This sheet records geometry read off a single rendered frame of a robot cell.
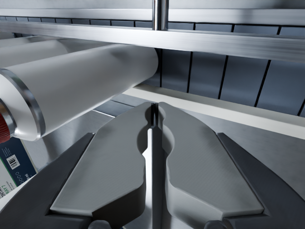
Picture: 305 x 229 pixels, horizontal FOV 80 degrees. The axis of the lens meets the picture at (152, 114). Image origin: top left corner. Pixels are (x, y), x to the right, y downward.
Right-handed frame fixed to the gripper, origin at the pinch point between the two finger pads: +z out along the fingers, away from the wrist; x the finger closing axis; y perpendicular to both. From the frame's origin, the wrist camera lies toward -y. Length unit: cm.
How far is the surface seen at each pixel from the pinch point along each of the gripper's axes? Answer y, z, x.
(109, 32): -3.9, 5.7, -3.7
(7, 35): -1.2, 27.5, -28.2
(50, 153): 32, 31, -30
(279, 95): 1.9, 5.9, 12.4
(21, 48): -2.5, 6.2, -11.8
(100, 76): -0.7, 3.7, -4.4
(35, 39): -2.3, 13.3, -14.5
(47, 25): -4.1, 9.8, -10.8
